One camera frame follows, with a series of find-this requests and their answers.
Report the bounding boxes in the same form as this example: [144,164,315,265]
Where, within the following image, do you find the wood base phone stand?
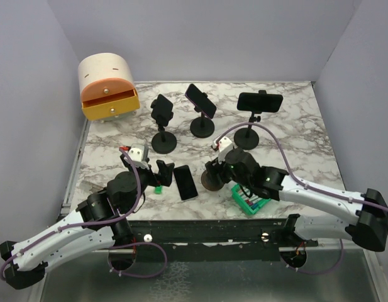
[201,171,226,191]

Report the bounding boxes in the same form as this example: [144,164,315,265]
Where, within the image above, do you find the grey silver phone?
[173,165,198,201]

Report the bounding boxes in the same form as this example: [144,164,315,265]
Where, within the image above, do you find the black phone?
[236,92,284,113]

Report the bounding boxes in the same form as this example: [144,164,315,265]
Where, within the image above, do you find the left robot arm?
[0,160,174,289]

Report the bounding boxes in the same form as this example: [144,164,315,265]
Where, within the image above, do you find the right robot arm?
[201,148,388,252]

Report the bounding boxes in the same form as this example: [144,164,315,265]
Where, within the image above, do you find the left black phone stand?
[151,110,177,154]

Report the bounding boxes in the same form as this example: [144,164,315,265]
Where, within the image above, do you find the black phone stand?
[234,90,267,150]
[151,110,177,154]
[190,105,216,138]

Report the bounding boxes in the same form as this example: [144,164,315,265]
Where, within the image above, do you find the right black phone stand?
[234,90,267,150]

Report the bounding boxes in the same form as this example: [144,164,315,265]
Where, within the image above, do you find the middle black phone stand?
[190,105,216,138]

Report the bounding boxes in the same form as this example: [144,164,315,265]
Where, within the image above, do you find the phone on left stand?
[150,94,174,127]

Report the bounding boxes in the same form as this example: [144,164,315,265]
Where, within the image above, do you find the green highlighter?
[154,186,163,194]

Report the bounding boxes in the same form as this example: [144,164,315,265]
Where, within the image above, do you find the markers in bin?
[239,189,264,210]

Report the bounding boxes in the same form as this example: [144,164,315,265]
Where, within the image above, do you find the green plastic bin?
[231,184,270,216]

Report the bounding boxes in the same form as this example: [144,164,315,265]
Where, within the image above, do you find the orange drawer box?
[78,53,140,121]

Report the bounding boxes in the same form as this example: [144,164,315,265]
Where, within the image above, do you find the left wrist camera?
[119,143,149,169]

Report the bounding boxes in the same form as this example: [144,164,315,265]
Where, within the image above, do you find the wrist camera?
[211,136,234,161]
[119,143,149,169]

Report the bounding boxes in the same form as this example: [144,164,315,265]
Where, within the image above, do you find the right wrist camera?
[211,136,234,161]

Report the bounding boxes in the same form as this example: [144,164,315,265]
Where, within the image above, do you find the black table front rail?
[72,218,360,262]

